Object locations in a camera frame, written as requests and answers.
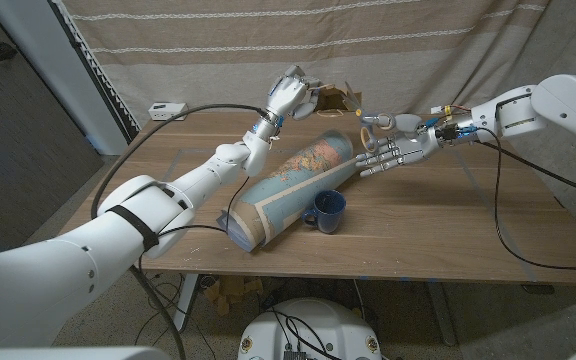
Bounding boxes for cardboard scraps pile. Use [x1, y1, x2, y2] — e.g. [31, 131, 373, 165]
[202, 275, 265, 317]

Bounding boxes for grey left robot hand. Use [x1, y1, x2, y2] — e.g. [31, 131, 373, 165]
[265, 64, 323, 124]

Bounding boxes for rolled world map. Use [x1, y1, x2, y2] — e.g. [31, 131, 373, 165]
[217, 129, 369, 253]

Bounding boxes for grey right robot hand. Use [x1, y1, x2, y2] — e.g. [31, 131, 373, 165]
[355, 113, 442, 179]

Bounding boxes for white power strip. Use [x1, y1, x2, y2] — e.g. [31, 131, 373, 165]
[148, 102, 191, 122]

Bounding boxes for black torso cable loop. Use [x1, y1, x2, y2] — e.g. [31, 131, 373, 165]
[269, 309, 330, 357]

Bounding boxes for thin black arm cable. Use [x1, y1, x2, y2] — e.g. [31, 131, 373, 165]
[475, 127, 576, 271]
[135, 175, 250, 360]

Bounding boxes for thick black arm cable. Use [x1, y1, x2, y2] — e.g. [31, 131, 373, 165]
[480, 141, 576, 204]
[90, 103, 269, 360]

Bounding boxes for dark blue mug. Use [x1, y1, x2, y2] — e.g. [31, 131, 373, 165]
[301, 189, 348, 235]

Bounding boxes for grey orange scissors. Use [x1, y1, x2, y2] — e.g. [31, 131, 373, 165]
[343, 81, 395, 154]

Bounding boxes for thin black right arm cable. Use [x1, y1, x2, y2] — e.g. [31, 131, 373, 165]
[475, 127, 576, 271]

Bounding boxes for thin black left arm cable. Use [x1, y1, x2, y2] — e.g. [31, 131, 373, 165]
[135, 175, 250, 360]

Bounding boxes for white door frame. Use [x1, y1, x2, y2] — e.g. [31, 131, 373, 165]
[0, 0, 129, 156]

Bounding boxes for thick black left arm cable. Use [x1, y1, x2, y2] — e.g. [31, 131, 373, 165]
[90, 103, 269, 360]

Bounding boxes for black door handle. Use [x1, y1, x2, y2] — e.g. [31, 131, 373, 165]
[0, 42, 19, 64]

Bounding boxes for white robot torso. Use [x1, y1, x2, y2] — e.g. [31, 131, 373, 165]
[237, 298, 382, 360]

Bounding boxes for beige striped curtain backdrop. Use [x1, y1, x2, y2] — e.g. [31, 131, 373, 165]
[60, 0, 552, 129]

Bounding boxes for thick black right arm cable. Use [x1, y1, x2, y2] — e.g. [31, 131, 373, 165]
[480, 141, 576, 204]

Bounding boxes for dark textured door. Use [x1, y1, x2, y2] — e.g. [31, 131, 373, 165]
[0, 0, 104, 249]

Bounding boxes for white table leg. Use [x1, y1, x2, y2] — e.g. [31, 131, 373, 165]
[171, 273, 200, 335]
[425, 280, 458, 347]

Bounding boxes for brown paper bag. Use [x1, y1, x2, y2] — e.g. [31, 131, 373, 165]
[312, 83, 363, 119]

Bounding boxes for black triangle-patterned trim strip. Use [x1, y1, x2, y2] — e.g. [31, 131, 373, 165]
[50, 0, 142, 144]

